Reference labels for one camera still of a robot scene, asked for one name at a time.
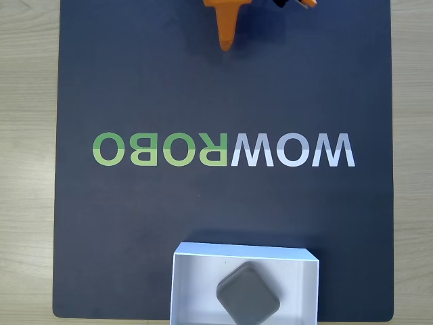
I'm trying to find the white cardboard box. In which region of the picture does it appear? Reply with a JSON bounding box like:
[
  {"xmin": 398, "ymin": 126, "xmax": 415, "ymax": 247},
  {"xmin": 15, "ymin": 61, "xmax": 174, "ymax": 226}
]
[{"xmin": 168, "ymin": 240, "xmax": 321, "ymax": 325}]

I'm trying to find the dark mat with WOWROBO print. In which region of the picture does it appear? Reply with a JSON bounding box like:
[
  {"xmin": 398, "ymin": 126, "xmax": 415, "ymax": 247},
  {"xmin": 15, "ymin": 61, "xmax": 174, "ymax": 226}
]
[{"xmin": 51, "ymin": 0, "xmax": 395, "ymax": 321}]

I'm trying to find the grey square USB charger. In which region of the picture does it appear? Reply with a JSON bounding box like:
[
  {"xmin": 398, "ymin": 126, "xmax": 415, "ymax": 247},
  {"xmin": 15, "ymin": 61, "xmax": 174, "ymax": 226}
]
[{"xmin": 215, "ymin": 260, "xmax": 282, "ymax": 325}]

